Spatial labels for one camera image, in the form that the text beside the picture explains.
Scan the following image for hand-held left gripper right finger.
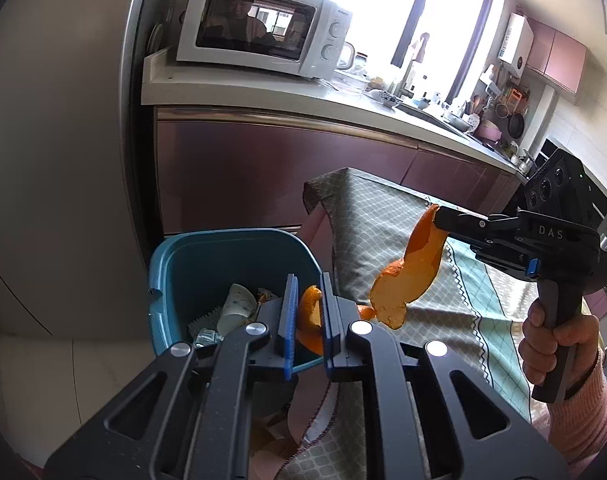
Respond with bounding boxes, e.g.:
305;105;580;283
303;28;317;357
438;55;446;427
320;271;570;480

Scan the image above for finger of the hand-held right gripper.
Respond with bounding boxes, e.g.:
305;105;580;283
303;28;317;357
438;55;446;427
463;234;534;277
430;204;524;238

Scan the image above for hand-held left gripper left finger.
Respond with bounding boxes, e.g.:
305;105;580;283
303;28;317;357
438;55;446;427
44;273;300;480

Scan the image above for small orange peel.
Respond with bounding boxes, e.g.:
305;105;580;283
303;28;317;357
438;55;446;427
296;285;324;356

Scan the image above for white printed paper cup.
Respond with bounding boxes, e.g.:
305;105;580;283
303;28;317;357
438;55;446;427
216;283;258;338

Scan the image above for large orange peel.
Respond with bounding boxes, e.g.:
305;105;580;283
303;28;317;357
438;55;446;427
357;204;447;331

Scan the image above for teal plastic bin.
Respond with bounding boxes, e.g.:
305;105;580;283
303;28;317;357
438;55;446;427
148;228;324;376

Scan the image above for person's right forearm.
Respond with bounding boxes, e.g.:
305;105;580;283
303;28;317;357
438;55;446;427
548;350;607;480

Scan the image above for person's right hand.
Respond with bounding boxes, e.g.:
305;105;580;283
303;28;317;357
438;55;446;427
518;302;603;391

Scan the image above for pink pot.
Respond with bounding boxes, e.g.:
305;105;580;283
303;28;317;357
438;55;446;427
476;122;504;143

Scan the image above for green patterned tablecloth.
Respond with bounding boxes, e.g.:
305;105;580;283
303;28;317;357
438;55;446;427
278;166;551;480

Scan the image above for black integrated stove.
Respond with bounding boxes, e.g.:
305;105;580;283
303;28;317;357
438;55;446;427
538;136;567;161

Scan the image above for steel kitchen sink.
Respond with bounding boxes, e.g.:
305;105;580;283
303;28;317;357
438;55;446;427
396;102;469;136

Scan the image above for hanging frying pan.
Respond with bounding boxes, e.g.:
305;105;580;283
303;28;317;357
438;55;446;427
506;112;527;140

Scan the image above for steel sink faucet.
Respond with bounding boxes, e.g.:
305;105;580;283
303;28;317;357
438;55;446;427
401;32;431;101

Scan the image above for brown base cabinets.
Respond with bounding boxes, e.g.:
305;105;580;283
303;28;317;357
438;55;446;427
154;107;521;238

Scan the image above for clear glass container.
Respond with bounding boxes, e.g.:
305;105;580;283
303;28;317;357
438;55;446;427
333;70;369;93

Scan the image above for white water heater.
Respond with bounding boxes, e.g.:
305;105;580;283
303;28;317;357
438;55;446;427
498;12;534;78

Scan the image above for glass electric kettle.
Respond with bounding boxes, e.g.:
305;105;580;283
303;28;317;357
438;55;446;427
336;40;358;72

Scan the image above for white microwave oven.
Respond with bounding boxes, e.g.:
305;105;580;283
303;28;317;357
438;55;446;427
176;0;354;81

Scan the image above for kitchen window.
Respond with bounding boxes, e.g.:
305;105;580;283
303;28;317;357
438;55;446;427
308;0;499;106

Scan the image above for white kitchen countertop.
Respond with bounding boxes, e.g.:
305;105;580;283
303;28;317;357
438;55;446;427
141;47;527;176

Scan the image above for grey refrigerator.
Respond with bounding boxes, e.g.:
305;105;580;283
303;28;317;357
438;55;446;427
0;0;167;341

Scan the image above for round grey plate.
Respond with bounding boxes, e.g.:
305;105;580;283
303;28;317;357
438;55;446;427
148;21;165;57

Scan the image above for wall utensil rack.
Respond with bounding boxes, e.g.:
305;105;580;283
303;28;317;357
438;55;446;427
478;62;531;126

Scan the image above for pink wall cabinet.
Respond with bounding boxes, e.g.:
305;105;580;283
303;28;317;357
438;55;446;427
526;17;588;95

